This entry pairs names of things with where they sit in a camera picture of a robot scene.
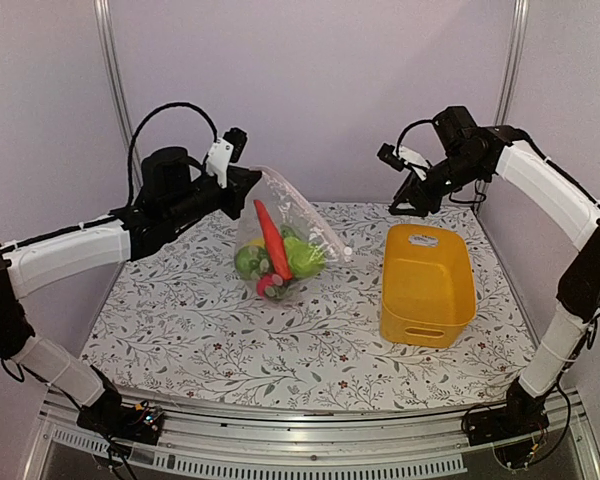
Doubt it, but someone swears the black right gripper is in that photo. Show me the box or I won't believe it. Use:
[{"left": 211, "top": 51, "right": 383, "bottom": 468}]
[{"left": 388, "top": 150, "right": 488, "bottom": 217}]

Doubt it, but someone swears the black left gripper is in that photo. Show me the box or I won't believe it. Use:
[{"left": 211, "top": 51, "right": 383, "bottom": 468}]
[{"left": 165, "top": 167, "right": 261, "bottom": 230}]

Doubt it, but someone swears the yellow toy lemon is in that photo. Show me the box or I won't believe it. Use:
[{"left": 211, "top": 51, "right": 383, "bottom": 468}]
[{"left": 249, "top": 238, "right": 265, "bottom": 248}]

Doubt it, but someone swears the orange toy carrot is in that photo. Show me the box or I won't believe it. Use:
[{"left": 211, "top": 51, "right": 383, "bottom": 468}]
[{"left": 253, "top": 200, "right": 293, "bottom": 281}]

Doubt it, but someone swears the green toy apple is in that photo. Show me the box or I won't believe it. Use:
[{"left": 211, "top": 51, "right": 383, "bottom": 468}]
[{"left": 234, "top": 245, "right": 272, "bottom": 280}]

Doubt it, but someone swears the clear zip top bag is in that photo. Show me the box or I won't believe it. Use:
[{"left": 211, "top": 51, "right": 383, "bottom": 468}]
[{"left": 233, "top": 166, "right": 353, "bottom": 302}]

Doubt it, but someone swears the green toy leafy vegetable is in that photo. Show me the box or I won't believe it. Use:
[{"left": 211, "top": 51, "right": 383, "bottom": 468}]
[{"left": 283, "top": 236, "right": 325, "bottom": 279}]

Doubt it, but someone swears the red toy bell pepper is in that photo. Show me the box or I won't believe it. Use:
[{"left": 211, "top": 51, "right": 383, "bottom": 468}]
[{"left": 256, "top": 274, "right": 287, "bottom": 300}]

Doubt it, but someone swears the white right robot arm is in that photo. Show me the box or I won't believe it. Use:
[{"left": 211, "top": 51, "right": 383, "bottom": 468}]
[{"left": 377, "top": 105, "right": 600, "bottom": 436}]

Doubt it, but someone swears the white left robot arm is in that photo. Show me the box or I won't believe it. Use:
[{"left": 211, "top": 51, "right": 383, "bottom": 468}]
[{"left": 0, "top": 140, "right": 262, "bottom": 434}]

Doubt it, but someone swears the yellow plastic basket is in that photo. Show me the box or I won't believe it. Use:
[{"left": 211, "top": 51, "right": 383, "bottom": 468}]
[{"left": 379, "top": 224, "right": 476, "bottom": 349}]

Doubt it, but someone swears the floral patterned table mat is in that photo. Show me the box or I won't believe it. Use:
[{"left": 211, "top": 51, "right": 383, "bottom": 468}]
[{"left": 81, "top": 203, "right": 534, "bottom": 410}]

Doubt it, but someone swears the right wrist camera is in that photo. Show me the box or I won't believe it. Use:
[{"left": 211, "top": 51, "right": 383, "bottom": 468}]
[{"left": 377, "top": 143, "right": 405, "bottom": 172}]

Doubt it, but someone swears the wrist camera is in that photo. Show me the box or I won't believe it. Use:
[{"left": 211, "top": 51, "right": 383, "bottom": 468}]
[
  {"left": 223, "top": 127, "right": 248, "bottom": 163},
  {"left": 377, "top": 143, "right": 405, "bottom": 172}
]

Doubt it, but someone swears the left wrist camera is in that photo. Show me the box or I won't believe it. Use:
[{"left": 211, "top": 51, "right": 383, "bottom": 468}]
[{"left": 223, "top": 127, "right": 248, "bottom": 163}]

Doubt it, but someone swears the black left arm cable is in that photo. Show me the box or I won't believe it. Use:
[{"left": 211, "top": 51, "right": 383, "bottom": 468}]
[{"left": 126, "top": 102, "right": 219, "bottom": 201}]

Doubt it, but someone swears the right aluminium corner post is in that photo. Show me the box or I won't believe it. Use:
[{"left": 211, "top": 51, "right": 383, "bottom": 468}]
[{"left": 494, "top": 0, "right": 530, "bottom": 125}]

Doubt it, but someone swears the aluminium corner post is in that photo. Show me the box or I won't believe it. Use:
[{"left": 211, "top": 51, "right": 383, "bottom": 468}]
[
  {"left": 494, "top": 0, "right": 530, "bottom": 125},
  {"left": 92, "top": 0, "right": 136, "bottom": 146}
]

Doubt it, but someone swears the left aluminium corner post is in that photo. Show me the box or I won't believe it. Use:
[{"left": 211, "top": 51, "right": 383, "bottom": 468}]
[{"left": 92, "top": 0, "right": 136, "bottom": 146}]

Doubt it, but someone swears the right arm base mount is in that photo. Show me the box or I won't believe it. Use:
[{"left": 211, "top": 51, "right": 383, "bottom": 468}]
[{"left": 461, "top": 381, "right": 549, "bottom": 469}]

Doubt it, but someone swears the aluminium front rail base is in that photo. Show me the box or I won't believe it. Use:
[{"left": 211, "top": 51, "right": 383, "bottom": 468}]
[{"left": 21, "top": 388, "right": 600, "bottom": 479}]

